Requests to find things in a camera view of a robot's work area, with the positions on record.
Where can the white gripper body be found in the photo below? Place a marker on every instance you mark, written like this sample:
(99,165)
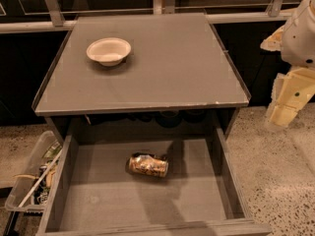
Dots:
(301,39)

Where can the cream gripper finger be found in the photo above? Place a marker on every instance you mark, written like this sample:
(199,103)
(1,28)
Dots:
(274,41)
(279,115)

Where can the crushed orange soda can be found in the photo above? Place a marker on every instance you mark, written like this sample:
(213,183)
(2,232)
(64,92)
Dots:
(148,164)

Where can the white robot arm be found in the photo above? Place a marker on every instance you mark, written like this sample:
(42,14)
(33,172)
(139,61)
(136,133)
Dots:
(295,40)

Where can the grey cabinet with counter top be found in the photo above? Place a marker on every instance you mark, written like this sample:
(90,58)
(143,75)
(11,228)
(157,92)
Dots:
(176,63)

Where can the open grey top drawer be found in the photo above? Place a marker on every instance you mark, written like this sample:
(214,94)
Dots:
(96,194)

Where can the metal railing with posts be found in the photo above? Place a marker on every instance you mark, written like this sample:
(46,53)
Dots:
(19,16)

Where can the white paper bowl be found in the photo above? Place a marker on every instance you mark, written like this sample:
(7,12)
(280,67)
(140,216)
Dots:
(109,51)

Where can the green packet in bin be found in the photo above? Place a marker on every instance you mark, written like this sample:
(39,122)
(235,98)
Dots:
(52,150)

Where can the clear plastic storage bin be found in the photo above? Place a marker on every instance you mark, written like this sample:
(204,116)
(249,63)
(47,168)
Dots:
(35,166)

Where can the white stick in bin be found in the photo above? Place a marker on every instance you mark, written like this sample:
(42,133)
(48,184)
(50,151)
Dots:
(39,180)

